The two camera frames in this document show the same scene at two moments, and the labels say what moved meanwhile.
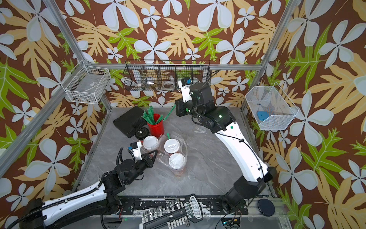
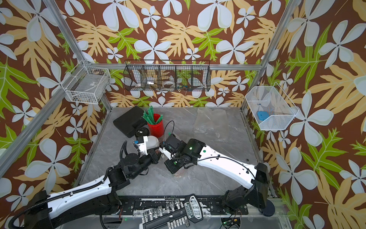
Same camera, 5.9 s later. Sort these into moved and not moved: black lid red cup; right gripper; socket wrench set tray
Moved: right gripper
Not moved: socket wrench set tray; black lid red cup
